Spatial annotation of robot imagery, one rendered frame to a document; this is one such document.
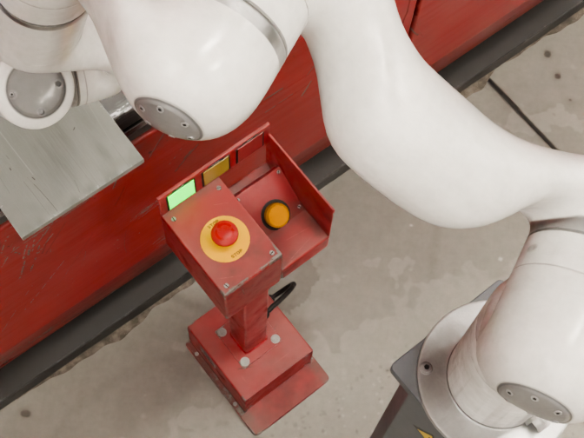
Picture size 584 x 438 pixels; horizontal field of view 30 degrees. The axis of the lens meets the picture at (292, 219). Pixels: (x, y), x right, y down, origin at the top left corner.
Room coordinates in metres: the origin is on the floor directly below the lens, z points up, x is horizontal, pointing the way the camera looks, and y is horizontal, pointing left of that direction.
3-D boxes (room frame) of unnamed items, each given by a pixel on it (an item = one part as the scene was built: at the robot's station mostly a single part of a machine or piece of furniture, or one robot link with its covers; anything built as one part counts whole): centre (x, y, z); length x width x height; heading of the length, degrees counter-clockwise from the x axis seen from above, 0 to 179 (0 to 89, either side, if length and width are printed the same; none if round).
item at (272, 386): (0.56, 0.05, 0.06); 0.25 x 0.20 x 0.12; 43
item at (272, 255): (0.58, 0.07, 0.75); 0.20 x 0.16 x 0.18; 133
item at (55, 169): (0.59, 0.35, 1.00); 0.26 x 0.18 x 0.01; 42
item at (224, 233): (0.54, 0.09, 0.79); 0.04 x 0.04 x 0.04
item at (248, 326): (0.58, 0.07, 0.39); 0.05 x 0.05 x 0.54; 43
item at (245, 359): (0.58, 0.07, 0.13); 0.10 x 0.10 x 0.01; 43
